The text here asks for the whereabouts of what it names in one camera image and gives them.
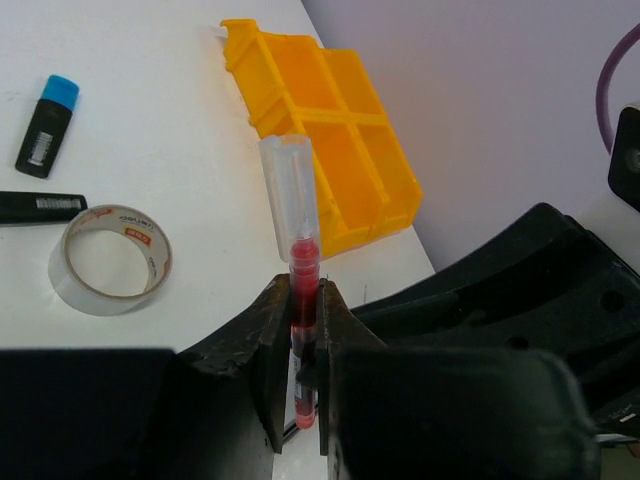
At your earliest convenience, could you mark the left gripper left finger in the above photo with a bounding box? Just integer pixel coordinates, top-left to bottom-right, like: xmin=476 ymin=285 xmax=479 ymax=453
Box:
xmin=178 ymin=274 xmax=291 ymax=454

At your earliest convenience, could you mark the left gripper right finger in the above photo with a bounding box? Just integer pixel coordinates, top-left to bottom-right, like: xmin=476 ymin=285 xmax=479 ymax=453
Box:
xmin=316 ymin=279 xmax=387 ymax=455

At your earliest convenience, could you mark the red pen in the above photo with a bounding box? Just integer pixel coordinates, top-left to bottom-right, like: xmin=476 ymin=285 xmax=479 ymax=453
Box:
xmin=290 ymin=238 xmax=320 ymax=429

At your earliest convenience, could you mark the clear red pen cap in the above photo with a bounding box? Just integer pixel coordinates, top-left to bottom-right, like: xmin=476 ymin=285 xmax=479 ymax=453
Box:
xmin=258 ymin=134 xmax=320 ymax=263

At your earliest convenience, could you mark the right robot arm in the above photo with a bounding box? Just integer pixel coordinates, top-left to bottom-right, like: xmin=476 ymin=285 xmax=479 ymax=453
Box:
xmin=354 ymin=104 xmax=639 ymax=437

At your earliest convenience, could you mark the clear tape roll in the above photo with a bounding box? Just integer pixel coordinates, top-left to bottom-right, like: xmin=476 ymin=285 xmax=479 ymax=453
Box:
xmin=48 ymin=204 xmax=173 ymax=316

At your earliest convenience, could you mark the yellow compartment bin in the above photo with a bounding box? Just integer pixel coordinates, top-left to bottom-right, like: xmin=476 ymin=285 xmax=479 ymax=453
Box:
xmin=221 ymin=19 xmax=422 ymax=256

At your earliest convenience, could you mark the pink highlighter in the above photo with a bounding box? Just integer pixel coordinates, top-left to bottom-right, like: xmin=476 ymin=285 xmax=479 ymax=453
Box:
xmin=0 ymin=191 xmax=88 ymax=225

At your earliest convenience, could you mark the blue highlighter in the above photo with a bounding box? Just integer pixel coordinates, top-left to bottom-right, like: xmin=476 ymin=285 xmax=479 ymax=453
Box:
xmin=15 ymin=75 xmax=80 ymax=179

